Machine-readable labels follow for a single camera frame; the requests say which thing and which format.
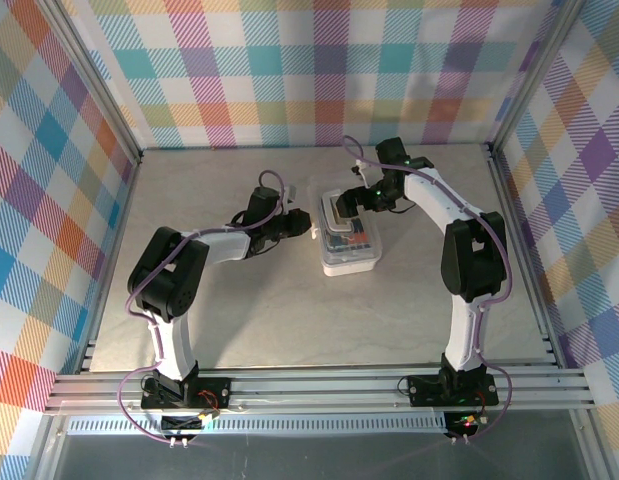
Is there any clear plastic tool box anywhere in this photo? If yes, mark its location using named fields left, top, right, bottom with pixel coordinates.
left=311, top=182, right=383, bottom=278

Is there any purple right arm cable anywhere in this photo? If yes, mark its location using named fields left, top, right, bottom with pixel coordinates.
left=342, top=134, right=514, bottom=444

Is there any aluminium side rail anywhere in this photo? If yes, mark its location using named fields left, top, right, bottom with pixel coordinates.
left=78, top=149, right=144, bottom=375
left=481, top=143, right=563, bottom=370

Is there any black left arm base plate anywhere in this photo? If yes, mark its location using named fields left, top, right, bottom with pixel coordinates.
left=141, top=377, right=232, bottom=409

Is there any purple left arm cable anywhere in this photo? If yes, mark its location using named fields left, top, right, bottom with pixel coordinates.
left=118, top=169, right=285, bottom=444

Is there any white slotted cable duct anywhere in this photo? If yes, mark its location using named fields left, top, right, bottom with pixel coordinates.
left=67, top=413, right=448, bottom=435

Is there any black connector box with lights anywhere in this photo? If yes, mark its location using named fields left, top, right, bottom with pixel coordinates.
left=446, top=410, right=485, bottom=436

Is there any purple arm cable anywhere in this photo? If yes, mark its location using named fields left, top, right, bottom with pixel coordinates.
left=342, top=134, right=514, bottom=444
left=118, top=169, right=285, bottom=444

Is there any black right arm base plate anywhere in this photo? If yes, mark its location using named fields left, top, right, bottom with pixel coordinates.
left=407, top=373, right=499, bottom=407

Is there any aluminium mounting rail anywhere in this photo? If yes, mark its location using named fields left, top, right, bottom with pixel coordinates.
left=43, top=367, right=595, bottom=416

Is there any aluminium frame post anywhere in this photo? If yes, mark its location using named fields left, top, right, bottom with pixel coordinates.
left=38, top=0, right=144, bottom=164
left=487, top=0, right=588, bottom=159

